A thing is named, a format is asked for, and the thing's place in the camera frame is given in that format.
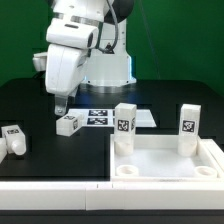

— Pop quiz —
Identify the white marker sheet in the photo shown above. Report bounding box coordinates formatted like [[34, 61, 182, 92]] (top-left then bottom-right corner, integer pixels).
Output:
[[68, 109, 156, 128]]

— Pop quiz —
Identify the white square tabletop tray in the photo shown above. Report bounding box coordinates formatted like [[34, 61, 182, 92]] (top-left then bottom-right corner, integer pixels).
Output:
[[110, 135, 224, 182]]

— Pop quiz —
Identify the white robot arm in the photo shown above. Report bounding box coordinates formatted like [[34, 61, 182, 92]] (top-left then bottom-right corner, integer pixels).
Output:
[[45, 0, 136, 116]]

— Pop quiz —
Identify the white front barrier wall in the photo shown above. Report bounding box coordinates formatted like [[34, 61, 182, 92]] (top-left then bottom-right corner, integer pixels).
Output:
[[0, 182, 224, 210]]

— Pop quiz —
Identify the grey corrugated hose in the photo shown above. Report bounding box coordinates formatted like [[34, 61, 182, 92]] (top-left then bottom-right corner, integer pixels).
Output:
[[96, 0, 120, 54]]

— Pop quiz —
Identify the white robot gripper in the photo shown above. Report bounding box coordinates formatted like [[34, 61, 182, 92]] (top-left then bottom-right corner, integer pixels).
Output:
[[45, 44, 88, 116]]

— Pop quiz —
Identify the white left barrier piece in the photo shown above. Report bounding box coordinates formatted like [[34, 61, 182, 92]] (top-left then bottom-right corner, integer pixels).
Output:
[[0, 138, 7, 164]]

